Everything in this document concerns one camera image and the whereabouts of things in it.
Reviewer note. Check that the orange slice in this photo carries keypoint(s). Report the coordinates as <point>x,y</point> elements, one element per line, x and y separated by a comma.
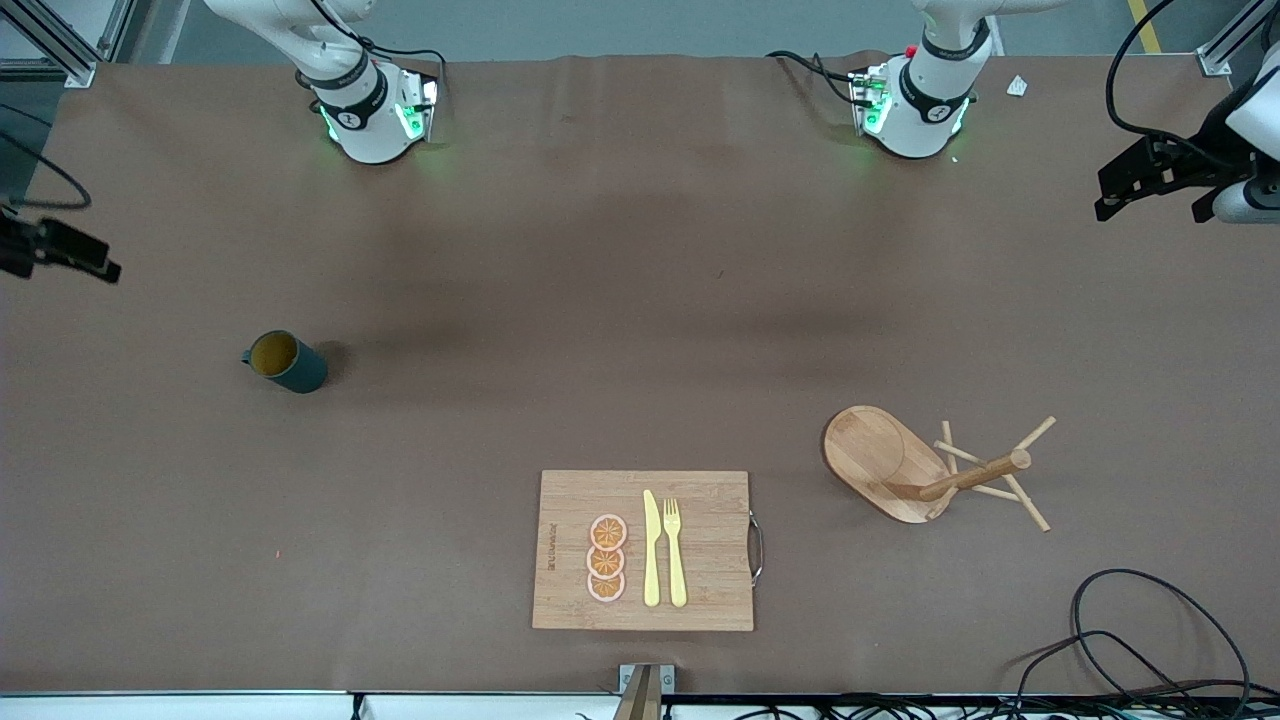
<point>608,532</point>

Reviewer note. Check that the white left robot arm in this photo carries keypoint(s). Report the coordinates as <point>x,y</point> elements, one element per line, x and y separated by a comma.
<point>925,105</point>

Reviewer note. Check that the yellow plastic fork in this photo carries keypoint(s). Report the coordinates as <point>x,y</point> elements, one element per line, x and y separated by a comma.
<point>676,565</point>

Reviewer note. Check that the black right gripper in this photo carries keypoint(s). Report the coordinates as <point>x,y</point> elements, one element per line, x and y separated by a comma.
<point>14,249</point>

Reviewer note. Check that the yellow plastic knife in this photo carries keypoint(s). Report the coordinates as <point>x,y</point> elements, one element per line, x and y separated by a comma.
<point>651,560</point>

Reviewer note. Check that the dark teal mug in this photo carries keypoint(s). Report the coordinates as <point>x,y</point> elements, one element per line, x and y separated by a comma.
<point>300,372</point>

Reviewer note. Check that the wooden cup rack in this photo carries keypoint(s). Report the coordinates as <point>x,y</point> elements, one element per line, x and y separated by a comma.
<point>885,460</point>

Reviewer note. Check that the bamboo cutting board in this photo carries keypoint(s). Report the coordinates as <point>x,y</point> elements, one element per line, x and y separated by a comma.
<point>710,560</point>

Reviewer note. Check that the aluminium frame profile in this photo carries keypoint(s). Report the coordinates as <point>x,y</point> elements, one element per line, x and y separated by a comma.
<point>1215,62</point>
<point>70,65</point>

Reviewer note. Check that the brown table cover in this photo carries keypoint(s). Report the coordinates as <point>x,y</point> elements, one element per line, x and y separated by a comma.
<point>300,500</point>

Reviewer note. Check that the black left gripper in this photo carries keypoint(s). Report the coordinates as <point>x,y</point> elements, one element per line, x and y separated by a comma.
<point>1197,159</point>

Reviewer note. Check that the white paper scrap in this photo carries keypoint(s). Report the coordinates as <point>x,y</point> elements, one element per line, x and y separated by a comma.
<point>1017,86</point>

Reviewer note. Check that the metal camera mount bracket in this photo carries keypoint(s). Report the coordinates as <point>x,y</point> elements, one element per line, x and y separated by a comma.
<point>645,690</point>

